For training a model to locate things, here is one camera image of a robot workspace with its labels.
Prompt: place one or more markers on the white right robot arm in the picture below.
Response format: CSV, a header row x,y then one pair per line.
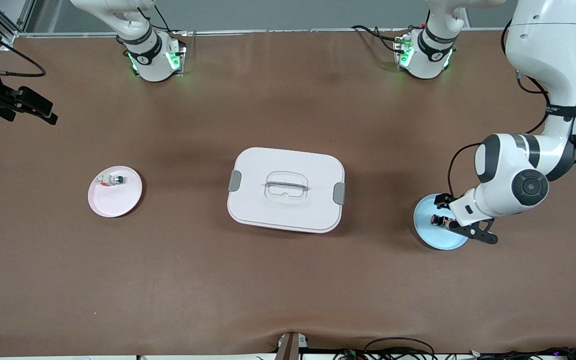
x,y
153,60

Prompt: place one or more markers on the brown post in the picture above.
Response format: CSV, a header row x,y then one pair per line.
x,y
288,350

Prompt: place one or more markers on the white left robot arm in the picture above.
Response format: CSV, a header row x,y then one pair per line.
x,y
543,50

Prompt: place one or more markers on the blue round plate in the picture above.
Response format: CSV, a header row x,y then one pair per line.
x,y
435,237

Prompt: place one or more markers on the white lidded storage box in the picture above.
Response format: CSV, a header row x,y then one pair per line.
x,y
288,215

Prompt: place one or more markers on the aluminium frame profile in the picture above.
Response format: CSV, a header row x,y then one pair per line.
x,y
9,36

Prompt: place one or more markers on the small white green component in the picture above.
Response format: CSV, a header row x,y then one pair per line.
x,y
110,180

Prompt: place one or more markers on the silver table edge rail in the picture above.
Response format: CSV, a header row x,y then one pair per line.
x,y
268,32

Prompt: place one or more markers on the orange push-button switch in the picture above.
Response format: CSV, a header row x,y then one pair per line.
x,y
439,221

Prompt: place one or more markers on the small white tag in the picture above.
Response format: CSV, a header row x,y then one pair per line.
x,y
303,341

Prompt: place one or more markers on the grey box latch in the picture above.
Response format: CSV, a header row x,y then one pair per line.
x,y
339,193
234,180

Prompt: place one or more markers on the pink round plate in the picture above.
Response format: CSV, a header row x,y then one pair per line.
x,y
115,202

